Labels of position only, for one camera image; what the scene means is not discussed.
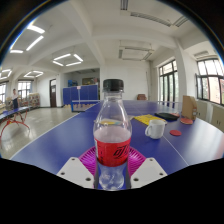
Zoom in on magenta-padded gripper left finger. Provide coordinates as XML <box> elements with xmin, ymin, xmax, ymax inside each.
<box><xmin>56</xmin><ymin>146</ymin><xmax>100</xmax><ymax>190</ymax></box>

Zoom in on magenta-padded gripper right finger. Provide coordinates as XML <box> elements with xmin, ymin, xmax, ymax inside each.
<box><xmin>126</xmin><ymin>146</ymin><xmax>168</xmax><ymax>190</ymax></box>

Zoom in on clear red-label drink bottle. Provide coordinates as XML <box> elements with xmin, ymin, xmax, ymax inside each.
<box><xmin>92</xmin><ymin>78</ymin><xmax>133</xmax><ymax>191</ymax></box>

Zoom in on white mug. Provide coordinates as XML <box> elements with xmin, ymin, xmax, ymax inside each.
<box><xmin>144</xmin><ymin>119</ymin><xmax>167</xmax><ymax>140</ymax></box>

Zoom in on yellow book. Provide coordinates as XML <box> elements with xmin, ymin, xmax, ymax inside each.
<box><xmin>133</xmin><ymin>113</ymin><xmax>165</xmax><ymax>127</ymax></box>

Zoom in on black table tennis paddle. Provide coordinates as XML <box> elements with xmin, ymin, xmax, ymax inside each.
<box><xmin>154</xmin><ymin>112</ymin><xmax>180</xmax><ymax>122</ymax></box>

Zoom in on brown cardboard box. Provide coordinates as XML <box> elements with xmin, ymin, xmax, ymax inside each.
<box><xmin>181</xmin><ymin>95</ymin><xmax>199</xmax><ymax>121</ymax></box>

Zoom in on folded blue tennis table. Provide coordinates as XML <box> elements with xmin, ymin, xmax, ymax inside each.
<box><xmin>62</xmin><ymin>84</ymin><xmax>100</xmax><ymax>107</ymax></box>

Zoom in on dark doorway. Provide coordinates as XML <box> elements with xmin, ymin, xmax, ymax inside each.
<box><xmin>49</xmin><ymin>78</ymin><xmax>58</xmax><ymax>108</ymax></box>

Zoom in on beige floor cabinet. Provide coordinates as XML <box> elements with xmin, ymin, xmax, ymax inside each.
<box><xmin>195</xmin><ymin>99</ymin><xmax>210</xmax><ymax>123</ymax></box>
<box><xmin>209</xmin><ymin>103</ymin><xmax>224</xmax><ymax>133</ymax></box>

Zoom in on shelf unit with goods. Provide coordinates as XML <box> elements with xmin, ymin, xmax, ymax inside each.
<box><xmin>27</xmin><ymin>92</ymin><xmax>42</xmax><ymax>109</ymax></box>

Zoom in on blue table with red legs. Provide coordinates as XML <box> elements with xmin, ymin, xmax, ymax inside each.
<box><xmin>0</xmin><ymin>105</ymin><xmax>32</xmax><ymax>138</ymax></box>

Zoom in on person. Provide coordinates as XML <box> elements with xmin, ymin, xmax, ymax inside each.
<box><xmin>10</xmin><ymin>88</ymin><xmax>21</xmax><ymax>110</ymax></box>

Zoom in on ceiling light strips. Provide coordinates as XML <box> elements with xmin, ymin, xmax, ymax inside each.
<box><xmin>0</xmin><ymin>22</ymin><xmax>85</xmax><ymax>80</ymax></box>

